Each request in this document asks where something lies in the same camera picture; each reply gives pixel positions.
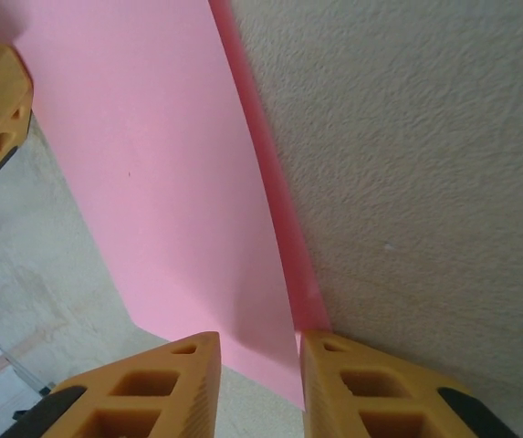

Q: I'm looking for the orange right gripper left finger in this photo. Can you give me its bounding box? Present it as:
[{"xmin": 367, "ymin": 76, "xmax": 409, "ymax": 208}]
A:
[{"xmin": 12, "ymin": 331, "xmax": 223, "ymax": 438}]

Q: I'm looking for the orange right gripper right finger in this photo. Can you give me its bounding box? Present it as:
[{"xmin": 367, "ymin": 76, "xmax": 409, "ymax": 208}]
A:
[{"xmin": 298, "ymin": 329, "xmax": 518, "ymax": 438}]

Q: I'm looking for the pink paper sheet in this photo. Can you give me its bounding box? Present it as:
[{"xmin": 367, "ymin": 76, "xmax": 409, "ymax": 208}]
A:
[{"xmin": 0, "ymin": 0, "xmax": 333, "ymax": 412}]

